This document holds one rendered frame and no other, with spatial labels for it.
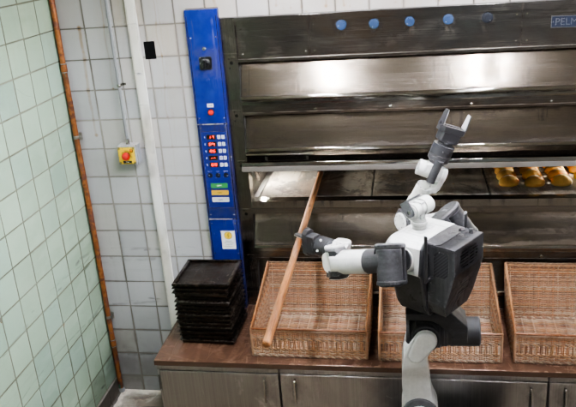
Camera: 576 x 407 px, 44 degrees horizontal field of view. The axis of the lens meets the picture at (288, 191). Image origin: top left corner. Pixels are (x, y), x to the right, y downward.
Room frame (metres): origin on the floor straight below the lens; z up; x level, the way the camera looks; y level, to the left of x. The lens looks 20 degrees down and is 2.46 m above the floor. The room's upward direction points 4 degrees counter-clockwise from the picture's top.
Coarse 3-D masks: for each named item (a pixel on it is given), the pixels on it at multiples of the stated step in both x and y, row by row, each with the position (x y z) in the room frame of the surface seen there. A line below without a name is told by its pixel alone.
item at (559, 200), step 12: (252, 204) 3.40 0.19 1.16; (264, 204) 3.39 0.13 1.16; (276, 204) 3.38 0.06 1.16; (288, 204) 3.37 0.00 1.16; (300, 204) 3.36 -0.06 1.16; (324, 204) 3.34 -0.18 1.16; (336, 204) 3.33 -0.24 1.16; (348, 204) 3.31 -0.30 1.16; (360, 204) 3.30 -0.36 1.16; (372, 204) 3.29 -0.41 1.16; (384, 204) 3.28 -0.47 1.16; (396, 204) 3.27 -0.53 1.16; (444, 204) 3.23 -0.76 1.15; (468, 204) 3.21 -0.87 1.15; (480, 204) 3.20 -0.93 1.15; (492, 204) 3.19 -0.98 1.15; (504, 204) 3.18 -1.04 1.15; (516, 204) 3.17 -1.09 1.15; (528, 204) 3.16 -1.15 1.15; (540, 204) 3.15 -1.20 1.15; (552, 204) 3.14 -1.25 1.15; (564, 204) 3.13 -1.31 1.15
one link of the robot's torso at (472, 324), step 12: (408, 312) 2.36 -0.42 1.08; (420, 312) 2.35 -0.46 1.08; (456, 312) 2.36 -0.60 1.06; (408, 324) 2.38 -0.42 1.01; (444, 324) 2.33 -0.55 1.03; (456, 324) 2.32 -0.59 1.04; (468, 324) 2.34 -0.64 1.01; (480, 324) 2.34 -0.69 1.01; (408, 336) 2.36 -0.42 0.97; (444, 336) 2.33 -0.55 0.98; (456, 336) 2.32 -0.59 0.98; (468, 336) 2.32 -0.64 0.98; (480, 336) 2.31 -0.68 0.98
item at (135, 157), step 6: (120, 144) 3.49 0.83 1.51; (132, 144) 3.47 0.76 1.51; (138, 144) 3.48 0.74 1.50; (120, 150) 3.45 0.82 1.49; (126, 150) 3.44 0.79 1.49; (138, 150) 3.47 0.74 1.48; (120, 156) 3.45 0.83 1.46; (132, 156) 3.44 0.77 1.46; (138, 156) 3.46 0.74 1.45; (120, 162) 3.45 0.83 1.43; (126, 162) 3.44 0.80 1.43; (132, 162) 3.44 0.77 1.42; (138, 162) 3.45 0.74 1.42
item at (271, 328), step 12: (312, 192) 3.39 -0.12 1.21; (312, 204) 3.24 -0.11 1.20; (300, 228) 2.94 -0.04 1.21; (300, 240) 2.82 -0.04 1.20; (288, 264) 2.59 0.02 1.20; (288, 276) 2.49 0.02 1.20; (276, 300) 2.31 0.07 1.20; (276, 312) 2.22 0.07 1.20; (276, 324) 2.15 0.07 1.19; (264, 336) 2.07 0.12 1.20
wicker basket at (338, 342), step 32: (288, 288) 3.31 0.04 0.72; (320, 288) 3.28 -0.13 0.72; (352, 288) 3.25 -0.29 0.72; (256, 320) 3.03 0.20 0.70; (288, 320) 3.20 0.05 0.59; (320, 320) 3.18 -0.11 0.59; (352, 320) 3.15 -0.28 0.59; (256, 352) 2.91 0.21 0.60; (288, 352) 2.88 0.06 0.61; (320, 352) 2.85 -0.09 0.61; (352, 352) 2.82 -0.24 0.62
